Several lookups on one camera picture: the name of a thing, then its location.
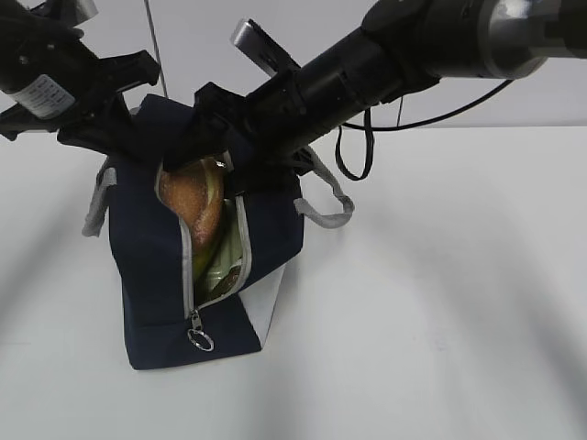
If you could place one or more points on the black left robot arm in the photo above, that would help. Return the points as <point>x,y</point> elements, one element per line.
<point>35,40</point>

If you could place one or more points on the navy blue lunch bag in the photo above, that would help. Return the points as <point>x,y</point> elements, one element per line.
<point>165,326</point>

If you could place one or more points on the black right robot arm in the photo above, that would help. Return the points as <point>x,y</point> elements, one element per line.
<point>400,48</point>

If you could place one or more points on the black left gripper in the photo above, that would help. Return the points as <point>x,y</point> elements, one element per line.
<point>74,102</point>

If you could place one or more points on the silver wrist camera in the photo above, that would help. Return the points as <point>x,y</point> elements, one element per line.
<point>76,12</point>
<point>260,48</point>

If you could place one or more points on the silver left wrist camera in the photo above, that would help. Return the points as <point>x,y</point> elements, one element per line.
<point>76,12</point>

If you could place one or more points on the yellow banana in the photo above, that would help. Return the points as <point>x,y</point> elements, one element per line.
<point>203,256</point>

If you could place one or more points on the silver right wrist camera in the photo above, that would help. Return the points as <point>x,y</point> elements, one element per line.
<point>260,48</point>

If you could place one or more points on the red orange mango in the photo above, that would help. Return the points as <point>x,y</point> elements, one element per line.
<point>196,194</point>

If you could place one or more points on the green lid glass container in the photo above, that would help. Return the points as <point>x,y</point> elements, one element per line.
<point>222,273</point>

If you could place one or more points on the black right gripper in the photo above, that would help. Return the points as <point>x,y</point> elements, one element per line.
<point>259,127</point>

